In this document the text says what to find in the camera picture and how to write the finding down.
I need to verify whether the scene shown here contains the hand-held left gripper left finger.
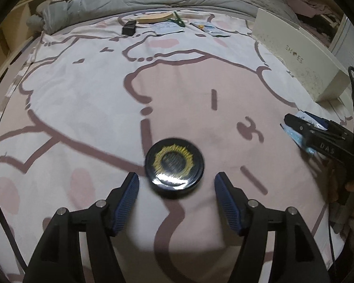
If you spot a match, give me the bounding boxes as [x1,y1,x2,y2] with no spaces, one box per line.
[24,172,140,283]

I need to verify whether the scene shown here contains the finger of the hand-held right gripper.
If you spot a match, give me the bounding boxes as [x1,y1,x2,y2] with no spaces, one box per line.
[327,120,354,150]
[284,113,354,166]

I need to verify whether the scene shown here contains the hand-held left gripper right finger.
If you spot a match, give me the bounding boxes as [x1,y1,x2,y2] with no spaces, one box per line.
[214,172,332,283]

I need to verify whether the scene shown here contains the blue white sachet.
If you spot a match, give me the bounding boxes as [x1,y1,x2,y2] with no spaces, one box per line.
[281,110,329,155]

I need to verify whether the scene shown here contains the brown tape roll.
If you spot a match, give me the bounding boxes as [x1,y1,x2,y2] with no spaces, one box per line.
[145,137,206,197]

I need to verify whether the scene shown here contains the white cardboard box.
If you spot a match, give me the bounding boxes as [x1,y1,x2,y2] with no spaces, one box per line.
[250,7,352,102]

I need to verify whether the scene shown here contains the white slatted door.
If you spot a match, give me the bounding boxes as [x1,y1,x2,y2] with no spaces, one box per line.
[330,14,354,69]

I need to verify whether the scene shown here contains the printed cartoon blanket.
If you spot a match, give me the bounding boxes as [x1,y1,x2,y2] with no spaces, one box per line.
[0,4,354,283]

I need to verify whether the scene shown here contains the pile of pink clothes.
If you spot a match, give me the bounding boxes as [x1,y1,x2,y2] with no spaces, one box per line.
[286,0,343,36]

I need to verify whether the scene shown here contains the clear packet blue print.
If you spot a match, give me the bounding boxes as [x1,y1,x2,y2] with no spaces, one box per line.
[190,22,222,36]

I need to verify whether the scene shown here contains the small black box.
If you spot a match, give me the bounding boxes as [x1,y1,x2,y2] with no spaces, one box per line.
[122,20,137,36]

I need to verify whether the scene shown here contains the white paper sachet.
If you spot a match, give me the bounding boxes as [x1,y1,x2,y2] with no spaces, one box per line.
[153,21,184,35]

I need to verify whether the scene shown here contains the green hair clip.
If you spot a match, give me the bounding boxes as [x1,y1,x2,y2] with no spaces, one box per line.
[166,11,185,28]

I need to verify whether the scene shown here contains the wooden oval board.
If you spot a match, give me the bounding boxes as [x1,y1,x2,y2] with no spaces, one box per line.
[136,11,173,24]

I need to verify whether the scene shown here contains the wooden shelf unit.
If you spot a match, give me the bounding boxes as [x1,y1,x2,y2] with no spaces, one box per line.
[0,1,36,95]

